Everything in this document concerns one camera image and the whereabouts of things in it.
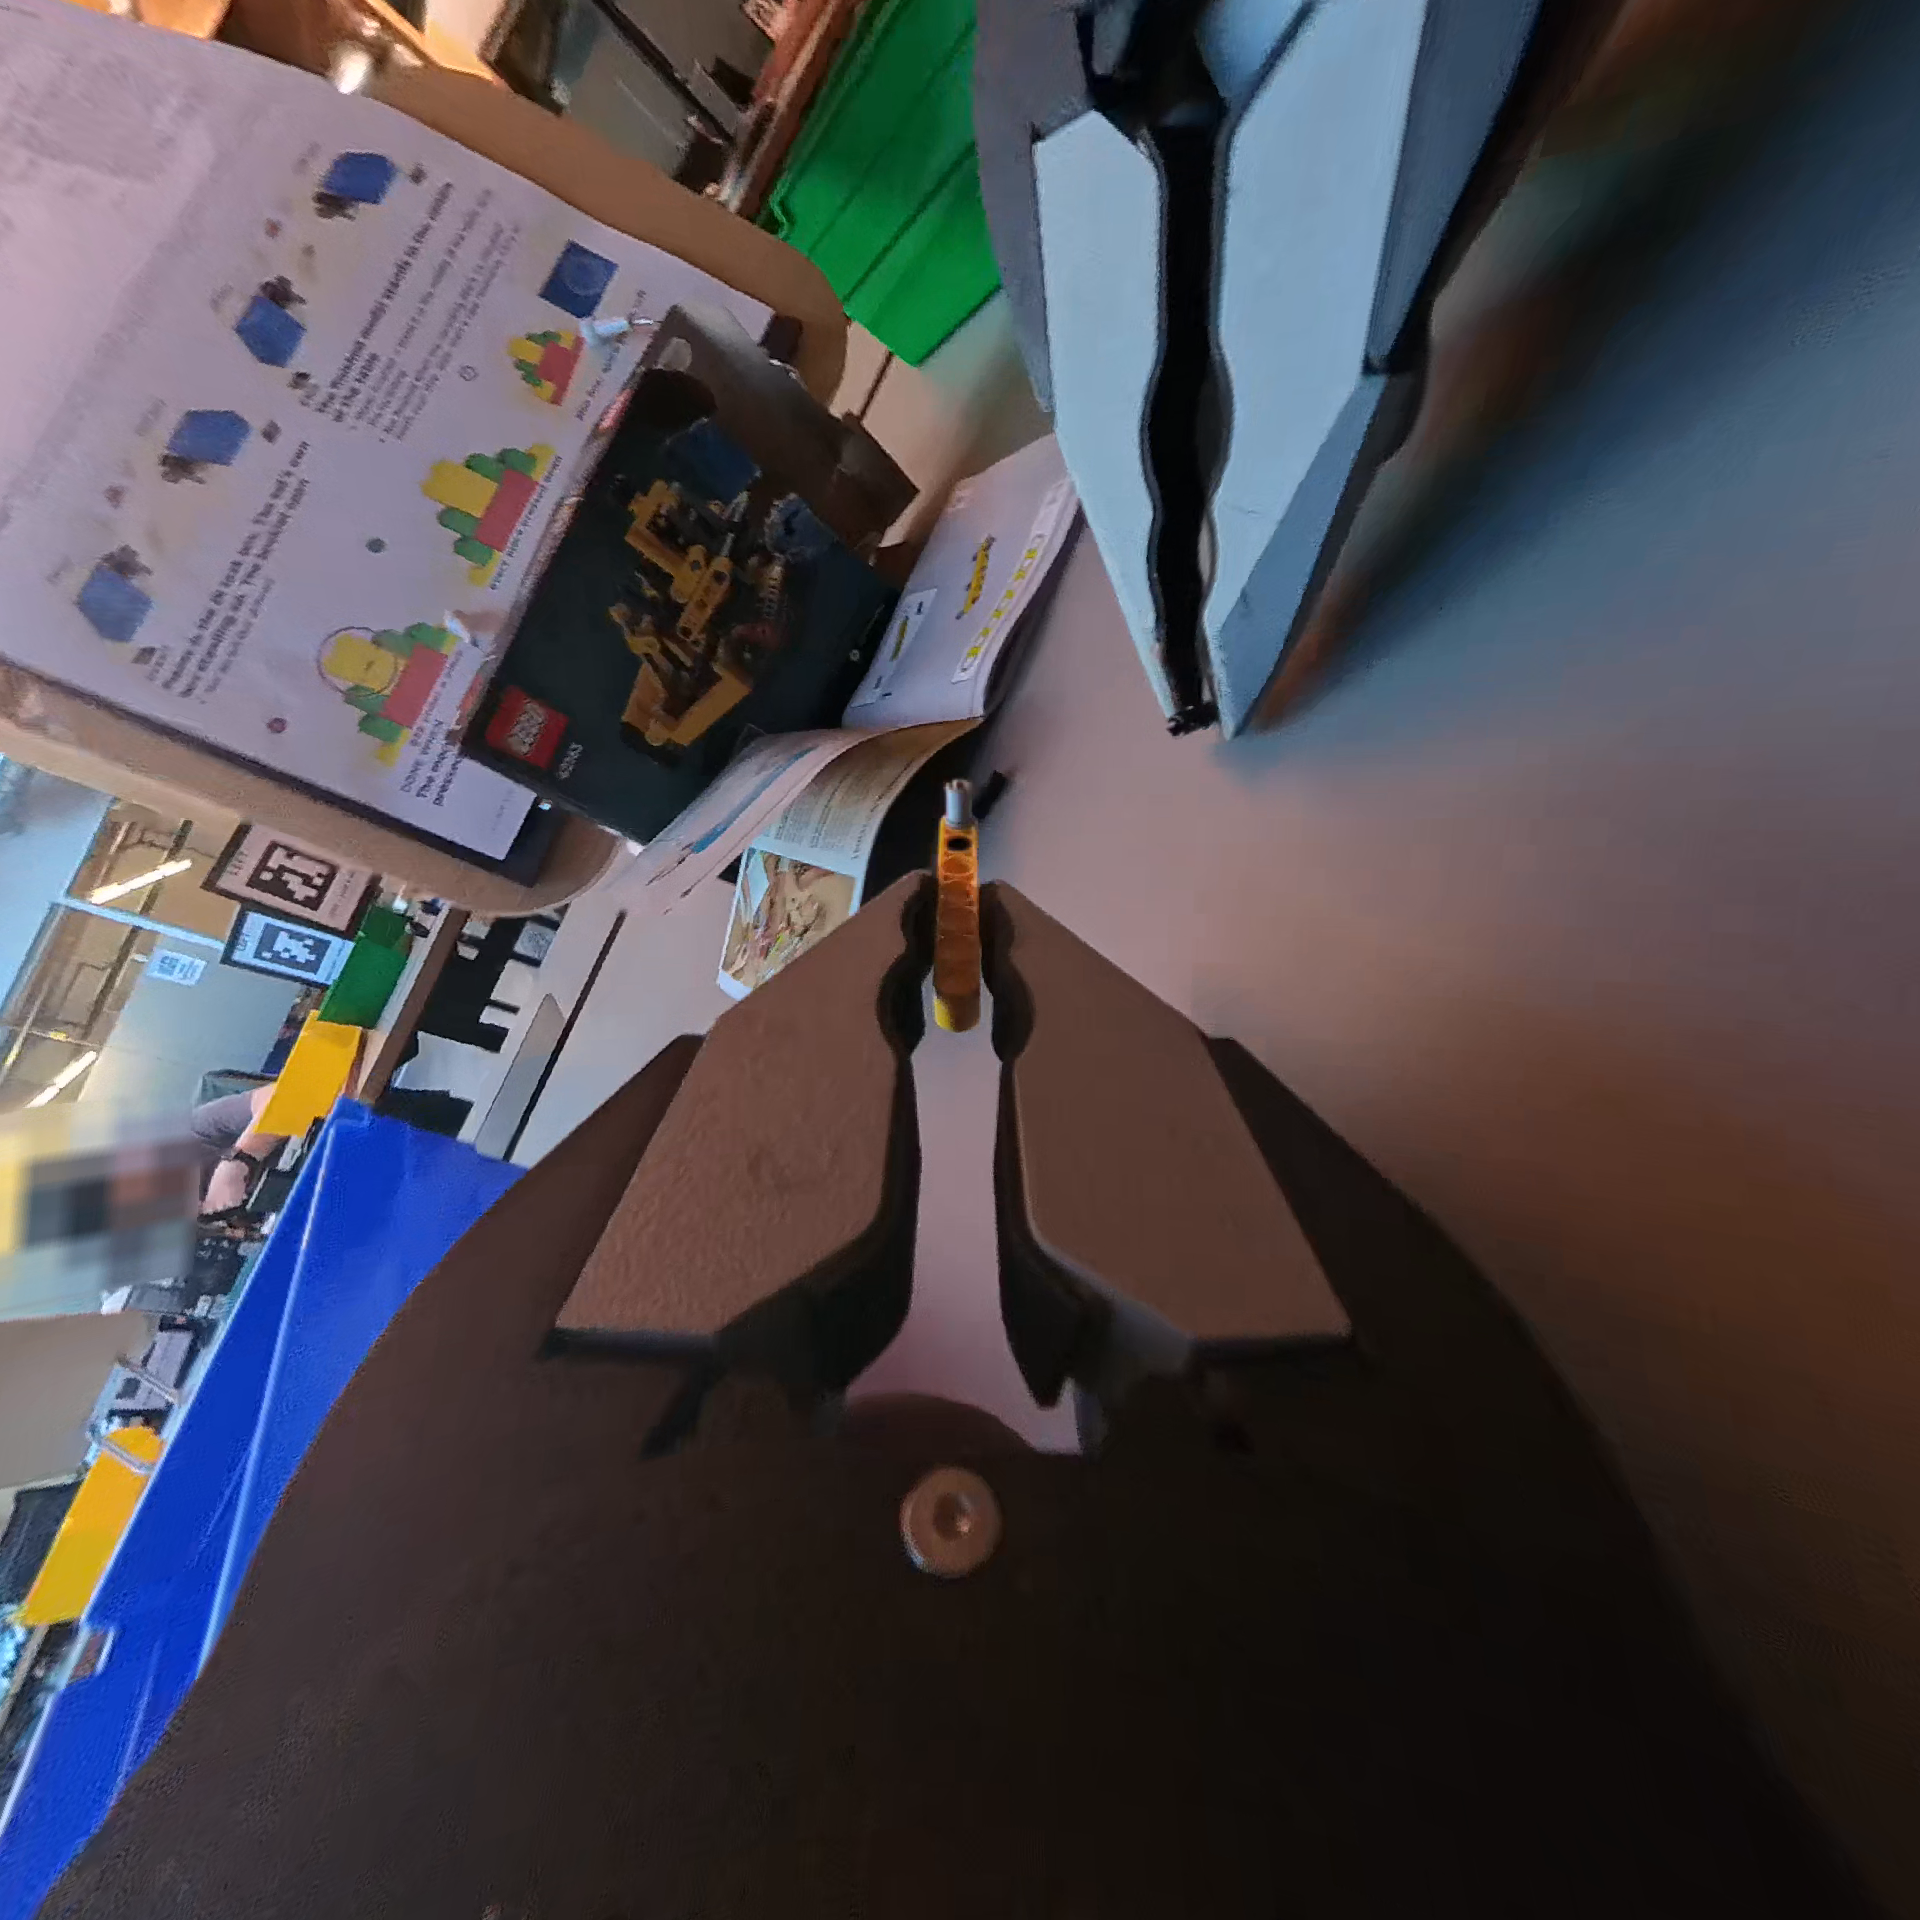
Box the green plastic bin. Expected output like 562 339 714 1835
762 0 1005 366

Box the yellow lego beam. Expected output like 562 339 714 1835
930 817 986 1035

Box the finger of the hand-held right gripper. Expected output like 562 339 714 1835
973 92 1220 738
1200 0 1549 739

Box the wooden shelf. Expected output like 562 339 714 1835
166 0 505 89

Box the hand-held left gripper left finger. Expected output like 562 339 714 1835
547 875 935 1418

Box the black lego box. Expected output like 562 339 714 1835
457 308 921 846

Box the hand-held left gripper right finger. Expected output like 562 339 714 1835
979 881 1356 1411

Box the small green bin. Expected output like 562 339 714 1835
318 901 417 1032

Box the yellow plastic bin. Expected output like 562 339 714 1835
252 1011 366 1142
18 1424 166 1630

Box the black and white marker tag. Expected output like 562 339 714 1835
224 908 355 985
202 823 376 918

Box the large blue plastic bin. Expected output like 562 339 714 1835
0 1095 527 1920

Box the cardboard board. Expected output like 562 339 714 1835
0 61 850 921

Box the lego instruction booklet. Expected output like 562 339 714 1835
617 476 1085 1005

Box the printed instruction sheet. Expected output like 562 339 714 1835
0 0 782 866

